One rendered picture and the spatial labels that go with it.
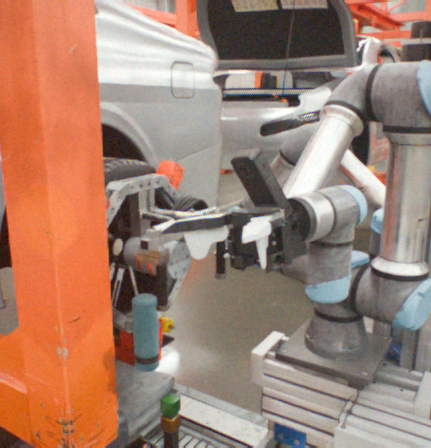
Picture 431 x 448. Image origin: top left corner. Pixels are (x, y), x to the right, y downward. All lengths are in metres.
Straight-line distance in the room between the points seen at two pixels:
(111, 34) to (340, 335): 1.34
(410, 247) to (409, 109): 0.27
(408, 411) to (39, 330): 0.84
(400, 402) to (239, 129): 3.21
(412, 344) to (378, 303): 0.28
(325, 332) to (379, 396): 0.18
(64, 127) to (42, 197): 0.15
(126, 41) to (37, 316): 1.16
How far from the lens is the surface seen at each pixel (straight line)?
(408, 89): 0.99
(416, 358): 1.36
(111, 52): 1.92
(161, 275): 1.52
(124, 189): 1.65
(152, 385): 2.17
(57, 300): 1.13
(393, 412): 1.19
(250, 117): 4.09
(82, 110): 1.11
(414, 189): 1.02
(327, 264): 0.82
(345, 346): 1.18
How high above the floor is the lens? 1.40
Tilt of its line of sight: 15 degrees down
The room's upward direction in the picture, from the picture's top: straight up
